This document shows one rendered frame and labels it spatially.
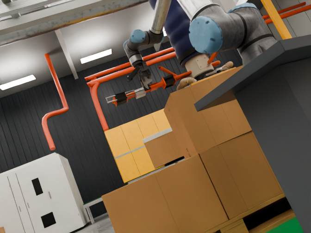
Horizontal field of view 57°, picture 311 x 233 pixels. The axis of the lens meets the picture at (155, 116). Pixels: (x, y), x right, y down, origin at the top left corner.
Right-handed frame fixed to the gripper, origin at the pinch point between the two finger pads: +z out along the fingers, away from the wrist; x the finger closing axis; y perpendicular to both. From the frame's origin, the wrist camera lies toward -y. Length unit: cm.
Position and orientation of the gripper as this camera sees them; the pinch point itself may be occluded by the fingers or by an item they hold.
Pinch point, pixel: (146, 90)
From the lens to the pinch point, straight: 192.4
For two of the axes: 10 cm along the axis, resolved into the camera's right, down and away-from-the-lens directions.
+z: 4.0, 9.0, -2.0
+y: 9.1, -3.6, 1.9
